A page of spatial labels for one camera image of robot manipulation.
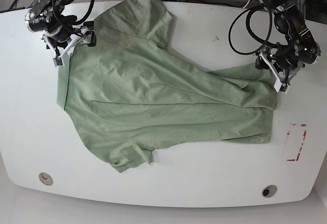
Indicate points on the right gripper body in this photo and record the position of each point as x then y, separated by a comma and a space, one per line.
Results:
61, 34

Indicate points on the red tape rectangle marking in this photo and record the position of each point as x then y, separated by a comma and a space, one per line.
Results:
294, 141

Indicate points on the table cable grommet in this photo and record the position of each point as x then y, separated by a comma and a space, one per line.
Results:
269, 191
46, 179

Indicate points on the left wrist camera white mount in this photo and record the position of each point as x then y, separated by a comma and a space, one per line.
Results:
282, 84

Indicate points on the green t-shirt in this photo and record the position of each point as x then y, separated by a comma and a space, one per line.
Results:
128, 96

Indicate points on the left table cable grommet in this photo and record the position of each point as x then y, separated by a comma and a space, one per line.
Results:
46, 179

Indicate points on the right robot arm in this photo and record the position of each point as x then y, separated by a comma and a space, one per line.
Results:
46, 16

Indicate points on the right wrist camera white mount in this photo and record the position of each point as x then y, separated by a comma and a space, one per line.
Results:
60, 55

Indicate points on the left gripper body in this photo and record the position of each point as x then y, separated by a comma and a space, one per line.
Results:
284, 61

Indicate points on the right table cable grommet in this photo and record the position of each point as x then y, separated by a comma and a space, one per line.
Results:
269, 191

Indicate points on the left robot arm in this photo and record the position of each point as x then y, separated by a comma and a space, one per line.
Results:
290, 22

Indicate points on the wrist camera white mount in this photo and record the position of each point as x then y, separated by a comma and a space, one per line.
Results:
282, 84
60, 55

